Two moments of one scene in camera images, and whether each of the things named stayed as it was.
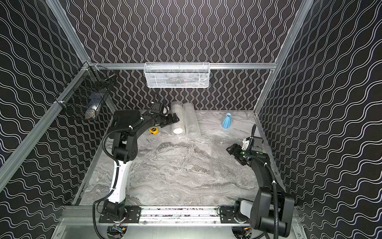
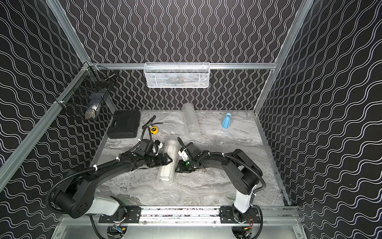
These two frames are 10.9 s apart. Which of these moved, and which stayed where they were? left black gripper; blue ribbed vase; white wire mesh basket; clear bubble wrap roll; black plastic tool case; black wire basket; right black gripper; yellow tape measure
Moved: right black gripper; left black gripper
Stayed: yellow tape measure; clear bubble wrap roll; black plastic tool case; blue ribbed vase; white wire mesh basket; black wire basket
